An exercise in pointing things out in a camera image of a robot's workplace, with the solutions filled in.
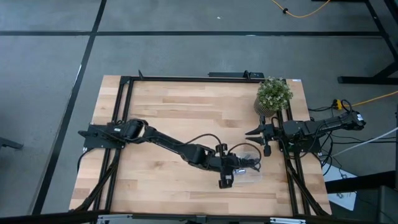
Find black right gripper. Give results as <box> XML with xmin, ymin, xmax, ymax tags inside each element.
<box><xmin>244</xmin><ymin>115</ymin><xmax>285</xmax><ymax>157</ymax></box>

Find black aluminium table frame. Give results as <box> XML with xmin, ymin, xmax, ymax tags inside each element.
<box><xmin>68</xmin><ymin>70</ymin><xmax>333</xmax><ymax>218</ymax></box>

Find black furniture foot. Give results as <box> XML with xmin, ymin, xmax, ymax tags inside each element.
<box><xmin>0</xmin><ymin>136</ymin><xmax>24</xmax><ymax>150</ymax></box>

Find yellow extension cable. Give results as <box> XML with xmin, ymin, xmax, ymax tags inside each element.
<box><xmin>333</xmin><ymin>90</ymin><xmax>398</xmax><ymax>110</ymax></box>

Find black smooth USB-C cable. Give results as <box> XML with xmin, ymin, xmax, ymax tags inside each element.
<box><xmin>245</xmin><ymin>157</ymin><xmax>262</xmax><ymax>172</ymax></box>

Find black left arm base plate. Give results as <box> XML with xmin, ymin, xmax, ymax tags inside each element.
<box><xmin>77</xmin><ymin>123</ymin><xmax>128</xmax><ymax>149</ymax></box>

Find white floor cable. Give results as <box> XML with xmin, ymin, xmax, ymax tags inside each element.
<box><xmin>330</xmin><ymin>126</ymin><xmax>398</xmax><ymax>158</ymax></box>

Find black neighbouring desk frame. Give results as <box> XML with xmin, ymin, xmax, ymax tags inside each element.
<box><xmin>310</xmin><ymin>0</ymin><xmax>398</xmax><ymax>85</ymax></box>

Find white printed sheet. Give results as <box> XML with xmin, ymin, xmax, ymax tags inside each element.
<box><xmin>323</xmin><ymin>164</ymin><xmax>358</xmax><ymax>212</ymax></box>

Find silver frame bracket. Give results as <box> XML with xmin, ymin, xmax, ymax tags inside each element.
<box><xmin>96</xmin><ymin>213</ymin><xmax>133</xmax><ymax>224</ymax></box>
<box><xmin>269</xmin><ymin>217</ymin><xmax>307</xmax><ymax>224</ymax></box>

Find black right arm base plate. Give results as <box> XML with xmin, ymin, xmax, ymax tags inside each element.
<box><xmin>289</xmin><ymin>133</ymin><xmax>323</xmax><ymax>154</ymax></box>

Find yellow floor cable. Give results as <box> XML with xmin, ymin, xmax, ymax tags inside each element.
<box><xmin>269</xmin><ymin>0</ymin><xmax>332</xmax><ymax>19</ymax></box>

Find black furniture piece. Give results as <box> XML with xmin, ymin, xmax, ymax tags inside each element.
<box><xmin>325</xmin><ymin>170</ymin><xmax>398</xmax><ymax>224</ymax></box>

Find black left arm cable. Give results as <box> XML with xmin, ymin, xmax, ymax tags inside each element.
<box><xmin>182</xmin><ymin>133</ymin><xmax>262</xmax><ymax>167</ymax></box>

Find striped plant pot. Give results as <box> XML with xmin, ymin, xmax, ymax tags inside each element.
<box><xmin>253</xmin><ymin>98</ymin><xmax>277</xmax><ymax>118</ymax></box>

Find clear plastic bin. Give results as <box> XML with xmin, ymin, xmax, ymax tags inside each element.
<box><xmin>230</xmin><ymin>151</ymin><xmax>264</xmax><ymax>185</ymax></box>

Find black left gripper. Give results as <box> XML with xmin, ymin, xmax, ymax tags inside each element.
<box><xmin>213</xmin><ymin>142</ymin><xmax>261</xmax><ymax>189</ymax></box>

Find green artificial plant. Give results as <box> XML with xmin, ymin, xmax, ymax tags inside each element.
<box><xmin>256</xmin><ymin>77</ymin><xmax>294</xmax><ymax>112</ymax></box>

